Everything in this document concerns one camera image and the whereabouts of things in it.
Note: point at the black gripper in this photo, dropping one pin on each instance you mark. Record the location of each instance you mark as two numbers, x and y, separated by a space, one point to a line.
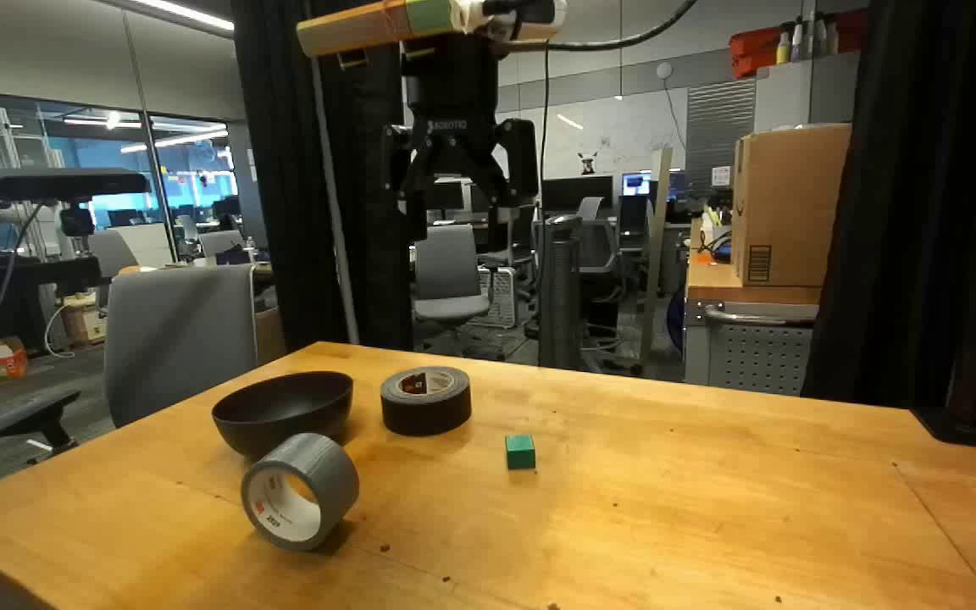
450 85

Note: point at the small green block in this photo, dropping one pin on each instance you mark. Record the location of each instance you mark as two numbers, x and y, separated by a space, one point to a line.
518 451

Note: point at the black bowl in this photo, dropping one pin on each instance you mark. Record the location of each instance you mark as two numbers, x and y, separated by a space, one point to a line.
277 407

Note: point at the black computer monitor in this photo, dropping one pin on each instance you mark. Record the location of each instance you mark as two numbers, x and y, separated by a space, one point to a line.
578 193

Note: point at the light grey office chair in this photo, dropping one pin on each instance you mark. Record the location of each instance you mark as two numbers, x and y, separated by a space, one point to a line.
449 277

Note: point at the grey metal column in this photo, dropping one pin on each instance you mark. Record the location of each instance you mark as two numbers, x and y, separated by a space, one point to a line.
560 293

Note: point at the black curtain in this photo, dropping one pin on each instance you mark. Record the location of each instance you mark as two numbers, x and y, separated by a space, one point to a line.
285 171
915 206

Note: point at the black tape roll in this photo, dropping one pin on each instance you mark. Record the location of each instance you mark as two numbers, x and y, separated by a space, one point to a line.
425 407

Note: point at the red storage bins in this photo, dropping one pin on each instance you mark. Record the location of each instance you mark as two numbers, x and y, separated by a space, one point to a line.
759 51

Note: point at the large cardboard box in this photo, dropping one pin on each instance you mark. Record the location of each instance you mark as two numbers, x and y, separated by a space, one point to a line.
793 206

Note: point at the grey office chair, black armrest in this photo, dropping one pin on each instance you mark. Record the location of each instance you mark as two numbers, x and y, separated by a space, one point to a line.
177 333

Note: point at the grey metal desk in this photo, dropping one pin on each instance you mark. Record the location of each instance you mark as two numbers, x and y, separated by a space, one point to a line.
752 339

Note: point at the white bucket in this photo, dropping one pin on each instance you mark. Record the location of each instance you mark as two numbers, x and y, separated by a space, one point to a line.
82 321

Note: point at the black stand base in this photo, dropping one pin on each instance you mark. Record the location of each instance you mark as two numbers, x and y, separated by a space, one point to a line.
969 429

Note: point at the wooden wrist mount plate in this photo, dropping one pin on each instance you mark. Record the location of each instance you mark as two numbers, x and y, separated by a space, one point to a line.
364 25

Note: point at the silver duct tape roll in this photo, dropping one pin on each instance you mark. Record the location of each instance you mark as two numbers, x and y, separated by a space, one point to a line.
324 468

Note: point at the black camera bar on stand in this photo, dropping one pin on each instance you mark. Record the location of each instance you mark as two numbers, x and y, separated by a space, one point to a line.
59 183

